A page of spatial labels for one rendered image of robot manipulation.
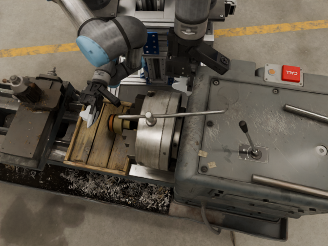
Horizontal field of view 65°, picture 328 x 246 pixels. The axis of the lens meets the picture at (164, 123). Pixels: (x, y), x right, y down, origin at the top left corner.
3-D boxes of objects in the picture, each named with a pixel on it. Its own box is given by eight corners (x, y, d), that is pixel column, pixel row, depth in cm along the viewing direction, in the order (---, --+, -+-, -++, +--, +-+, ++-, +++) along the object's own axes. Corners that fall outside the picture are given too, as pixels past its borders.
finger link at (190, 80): (187, 82, 74) (190, 58, 67) (193, 83, 74) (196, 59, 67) (185, 94, 71) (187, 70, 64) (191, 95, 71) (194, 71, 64)
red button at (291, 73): (297, 70, 93) (300, 66, 91) (297, 84, 91) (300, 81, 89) (280, 67, 94) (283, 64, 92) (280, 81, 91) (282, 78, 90)
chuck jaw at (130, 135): (150, 132, 101) (143, 161, 96) (151, 137, 106) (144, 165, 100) (123, 128, 102) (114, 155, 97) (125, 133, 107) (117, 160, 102)
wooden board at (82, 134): (143, 107, 132) (143, 104, 128) (126, 176, 119) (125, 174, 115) (88, 98, 136) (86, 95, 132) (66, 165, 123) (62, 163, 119)
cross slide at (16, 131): (67, 81, 133) (64, 76, 129) (36, 160, 118) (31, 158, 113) (37, 76, 135) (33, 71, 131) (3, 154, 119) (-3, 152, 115)
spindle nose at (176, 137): (186, 114, 116) (187, 101, 95) (178, 160, 112) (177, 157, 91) (180, 113, 116) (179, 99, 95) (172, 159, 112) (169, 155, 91)
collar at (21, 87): (32, 78, 111) (29, 74, 109) (25, 94, 109) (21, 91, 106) (15, 75, 112) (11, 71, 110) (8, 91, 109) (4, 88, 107)
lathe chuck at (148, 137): (174, 104, 122) (172, 80, 92) (162, 170, 116) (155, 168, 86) (156, 101, 123) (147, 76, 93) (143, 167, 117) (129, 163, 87)
